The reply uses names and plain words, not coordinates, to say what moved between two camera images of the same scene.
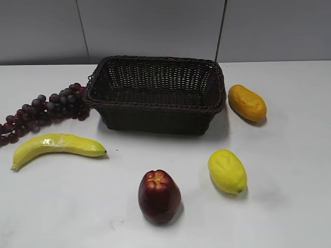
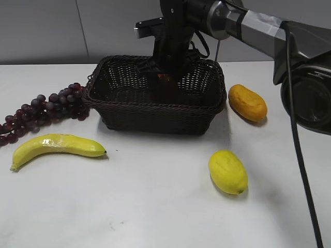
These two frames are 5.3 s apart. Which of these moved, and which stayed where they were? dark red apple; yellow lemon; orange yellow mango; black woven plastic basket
Moved: dark red apple
Stayed: black woven plastic basket; yellow lemon; orange yellow mango
